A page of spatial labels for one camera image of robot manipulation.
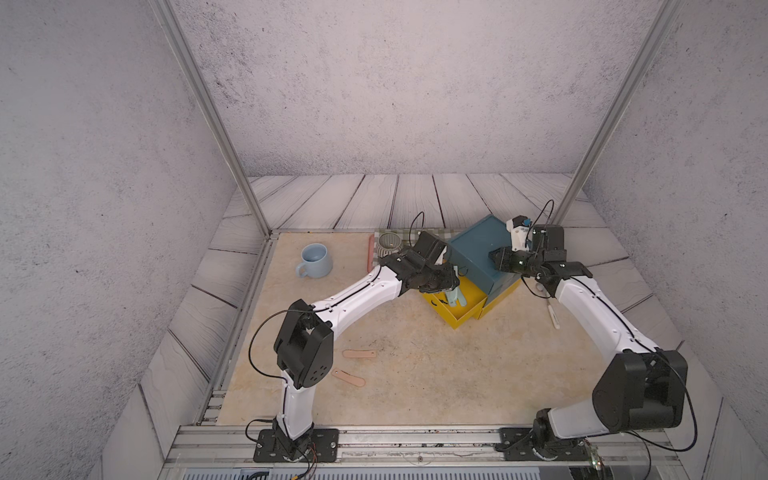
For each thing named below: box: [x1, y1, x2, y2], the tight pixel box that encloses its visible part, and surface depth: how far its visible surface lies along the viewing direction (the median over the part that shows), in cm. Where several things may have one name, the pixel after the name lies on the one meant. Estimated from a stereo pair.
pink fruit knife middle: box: [342, 349, 376, 358], surface depth 91 cm
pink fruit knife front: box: [332, 368, 366, 387], surface depth 86 cm
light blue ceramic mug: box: [296, 242, 333, 279], surface depth 107 cm
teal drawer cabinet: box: [448, 214, 520, 305], surface depth 87 cm
